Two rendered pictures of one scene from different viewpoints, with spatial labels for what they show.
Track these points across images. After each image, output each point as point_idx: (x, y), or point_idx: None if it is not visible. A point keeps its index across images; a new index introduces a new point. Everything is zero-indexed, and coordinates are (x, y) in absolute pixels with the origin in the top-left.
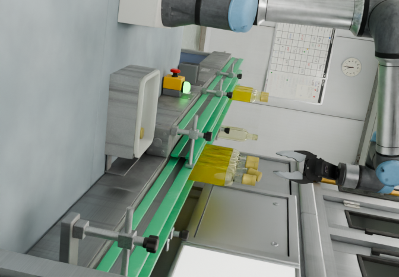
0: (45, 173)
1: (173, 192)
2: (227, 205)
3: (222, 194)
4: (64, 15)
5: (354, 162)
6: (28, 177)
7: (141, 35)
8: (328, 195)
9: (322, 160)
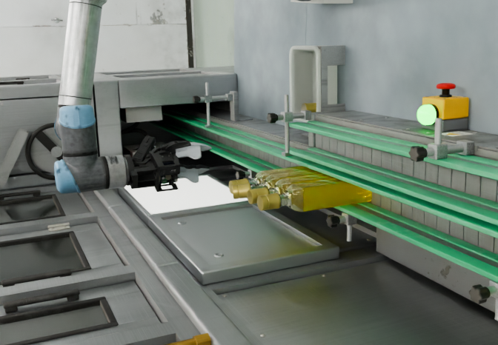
0: (269, 85)
1: (259, 144)
2: (267, 234)
3: (291, 241)
4: None
5: (112, 155)
6: (261, 79)
7: (363, 16)
8: (156, 324)
9: (153, 153)
